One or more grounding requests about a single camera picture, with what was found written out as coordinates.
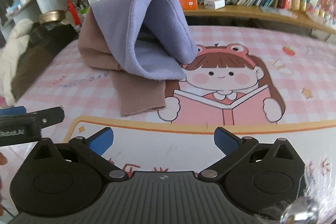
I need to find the purple and brown sweater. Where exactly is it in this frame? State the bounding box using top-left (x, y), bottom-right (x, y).
top-left (78, 0), bottom-right (198, 116)

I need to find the pink cartoon checkered table mat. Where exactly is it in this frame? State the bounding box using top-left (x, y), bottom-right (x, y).
top-left (0, 25), bottom-right (336, 217)

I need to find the white puffy jacket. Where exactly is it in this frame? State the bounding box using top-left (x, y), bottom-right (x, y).
top-left (1, 19), bottom-right (34, 106)

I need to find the gold metal bowl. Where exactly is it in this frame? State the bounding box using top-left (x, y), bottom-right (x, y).
top-left (39, 10), bottom-right (66, 24)

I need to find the white charger box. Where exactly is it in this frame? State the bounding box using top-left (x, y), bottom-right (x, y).
top-left (203, 0), bottom-right (226, 10)

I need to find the orange white small box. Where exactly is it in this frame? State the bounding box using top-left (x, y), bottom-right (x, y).
top-left (179, 0), bottom-right (198, 11)

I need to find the brown corduroy garment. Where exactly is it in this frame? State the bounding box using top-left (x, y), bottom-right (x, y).
top-left (11, 46), bottom-right (55, 101)

